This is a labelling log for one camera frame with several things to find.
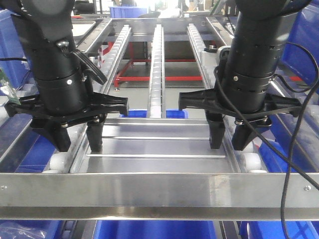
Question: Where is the steel front shelf beam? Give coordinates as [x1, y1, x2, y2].
[0, 172, 319, 222]

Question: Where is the red metal frame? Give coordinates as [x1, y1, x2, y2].
[99, 41, 304, 88]

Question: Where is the black cable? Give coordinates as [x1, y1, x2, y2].
[213, 41, 319, 239]

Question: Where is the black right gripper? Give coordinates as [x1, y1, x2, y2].
[179, 90, 302, 150]

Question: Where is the blue bin on right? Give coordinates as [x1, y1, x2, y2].
[280, 0, 319, 84]

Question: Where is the white roller conveyor rail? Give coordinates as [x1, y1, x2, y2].
[147, 24, 166, 119]

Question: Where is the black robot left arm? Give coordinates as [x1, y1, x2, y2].
[0, 0, 128, 152]

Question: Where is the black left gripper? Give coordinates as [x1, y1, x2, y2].
[4, 92, 129, 152]

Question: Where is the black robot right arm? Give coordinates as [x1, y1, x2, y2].
[178, 0, 309, 150]

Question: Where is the silver metal tray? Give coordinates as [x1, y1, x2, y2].
[71, 118, 241, 173]

